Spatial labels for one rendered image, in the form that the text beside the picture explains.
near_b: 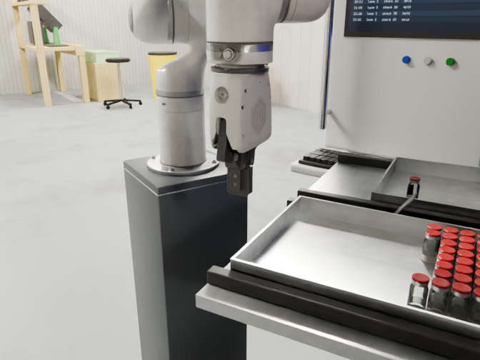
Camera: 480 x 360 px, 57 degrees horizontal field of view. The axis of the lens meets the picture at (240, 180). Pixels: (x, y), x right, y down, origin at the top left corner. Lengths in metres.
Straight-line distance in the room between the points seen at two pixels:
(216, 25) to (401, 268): 0.42
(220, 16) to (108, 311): 1.74
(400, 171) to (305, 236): 0.43
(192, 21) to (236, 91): 0.55
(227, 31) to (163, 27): 0.53
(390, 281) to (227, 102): 0.33
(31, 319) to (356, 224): 1.67
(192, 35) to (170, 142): 0.26
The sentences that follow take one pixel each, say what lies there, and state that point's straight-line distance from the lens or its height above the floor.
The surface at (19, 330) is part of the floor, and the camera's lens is 2.15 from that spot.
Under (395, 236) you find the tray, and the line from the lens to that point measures 0.78.
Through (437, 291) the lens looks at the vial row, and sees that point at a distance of 0.58.
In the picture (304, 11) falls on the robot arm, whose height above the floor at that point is 1.23.
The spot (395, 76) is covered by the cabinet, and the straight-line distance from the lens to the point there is 1.44.
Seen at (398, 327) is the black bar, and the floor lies 0.90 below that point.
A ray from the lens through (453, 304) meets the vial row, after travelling 0.59.
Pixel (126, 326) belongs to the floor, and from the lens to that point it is 2.03.
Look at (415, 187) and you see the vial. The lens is 0.93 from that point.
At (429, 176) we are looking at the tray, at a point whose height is 0.88.
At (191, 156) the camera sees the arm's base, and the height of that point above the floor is 0.90.
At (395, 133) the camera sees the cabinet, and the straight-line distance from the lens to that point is 1.46.
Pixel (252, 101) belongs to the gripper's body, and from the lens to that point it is 0.56.
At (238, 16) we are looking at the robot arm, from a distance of 0.54.
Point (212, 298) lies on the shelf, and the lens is 0.59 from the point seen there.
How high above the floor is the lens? 1.22
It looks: 20 degrees down
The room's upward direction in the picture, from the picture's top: straight up
